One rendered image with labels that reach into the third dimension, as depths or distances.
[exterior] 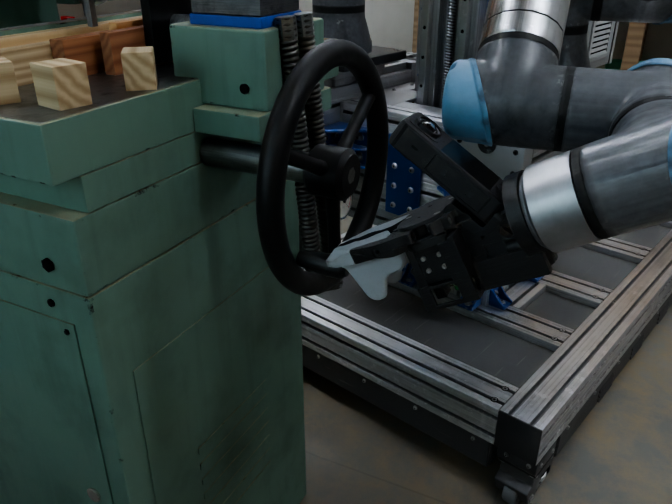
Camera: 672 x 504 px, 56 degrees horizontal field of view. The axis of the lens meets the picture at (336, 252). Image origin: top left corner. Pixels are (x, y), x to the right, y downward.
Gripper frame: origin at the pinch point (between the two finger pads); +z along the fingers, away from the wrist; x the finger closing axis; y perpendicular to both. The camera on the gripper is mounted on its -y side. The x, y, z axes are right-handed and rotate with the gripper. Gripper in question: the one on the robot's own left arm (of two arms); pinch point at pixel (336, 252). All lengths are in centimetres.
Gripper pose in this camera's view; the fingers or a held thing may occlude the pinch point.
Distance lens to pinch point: 63.4
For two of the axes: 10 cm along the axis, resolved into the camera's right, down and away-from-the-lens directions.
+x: 4.5, -3.9, 8.0
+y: 4.3, 8.8, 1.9
